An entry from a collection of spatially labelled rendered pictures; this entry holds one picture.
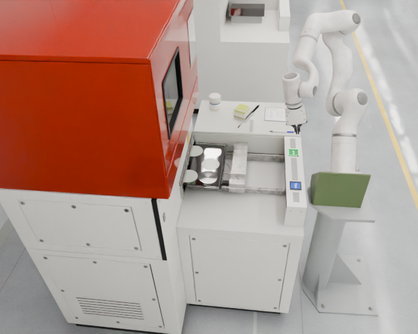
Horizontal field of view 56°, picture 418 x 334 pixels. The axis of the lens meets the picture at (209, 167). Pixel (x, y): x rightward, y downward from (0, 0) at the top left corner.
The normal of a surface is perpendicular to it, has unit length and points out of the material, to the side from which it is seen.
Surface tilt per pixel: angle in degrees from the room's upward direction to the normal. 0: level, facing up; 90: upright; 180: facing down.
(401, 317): 0
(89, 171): 90
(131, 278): 90
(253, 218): 0
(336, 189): 90
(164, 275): 90
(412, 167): 0
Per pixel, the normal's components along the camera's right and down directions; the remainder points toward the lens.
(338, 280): -0.08, 0.66
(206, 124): -0.04, -0.75
